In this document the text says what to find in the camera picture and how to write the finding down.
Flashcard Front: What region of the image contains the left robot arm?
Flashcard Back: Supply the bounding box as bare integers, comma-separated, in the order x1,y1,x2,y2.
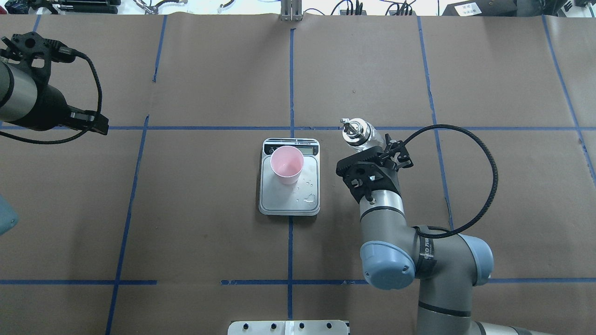
0,32,109,146

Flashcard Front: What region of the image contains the clear glass sauce bottle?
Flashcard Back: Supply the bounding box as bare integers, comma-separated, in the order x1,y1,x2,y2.
340,117,386,153

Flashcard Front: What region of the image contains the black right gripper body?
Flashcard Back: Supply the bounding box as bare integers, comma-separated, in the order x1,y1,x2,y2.
335,134,413,203

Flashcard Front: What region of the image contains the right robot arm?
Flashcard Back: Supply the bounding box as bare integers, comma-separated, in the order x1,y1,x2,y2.
336,135,534,335

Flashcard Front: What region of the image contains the pink plastic cup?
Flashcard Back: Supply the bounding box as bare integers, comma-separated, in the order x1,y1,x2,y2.
270,146,304,185

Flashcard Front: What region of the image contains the black folded tripod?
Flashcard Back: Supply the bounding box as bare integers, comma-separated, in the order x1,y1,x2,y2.
26,0,121,14

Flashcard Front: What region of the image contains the digital kitchen scale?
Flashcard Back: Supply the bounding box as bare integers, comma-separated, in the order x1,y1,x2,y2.
259,138,321,216

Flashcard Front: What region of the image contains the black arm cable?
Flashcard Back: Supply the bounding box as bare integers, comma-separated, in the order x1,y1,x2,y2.
0,51,104,145
400,124,500,240

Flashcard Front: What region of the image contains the aluminium frame post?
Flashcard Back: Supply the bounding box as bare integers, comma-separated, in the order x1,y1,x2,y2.
279,0,304,22

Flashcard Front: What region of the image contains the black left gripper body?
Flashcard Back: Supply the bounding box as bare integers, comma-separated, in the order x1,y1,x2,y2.
0,32,109,135

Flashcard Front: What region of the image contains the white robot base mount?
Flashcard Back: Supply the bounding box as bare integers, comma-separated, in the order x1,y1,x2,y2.
227,320,351,335

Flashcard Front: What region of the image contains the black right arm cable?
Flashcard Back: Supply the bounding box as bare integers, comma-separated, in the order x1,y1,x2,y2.
400,124,500,240

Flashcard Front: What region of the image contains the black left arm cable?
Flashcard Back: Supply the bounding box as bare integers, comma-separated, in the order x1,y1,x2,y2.
0,51,104,145

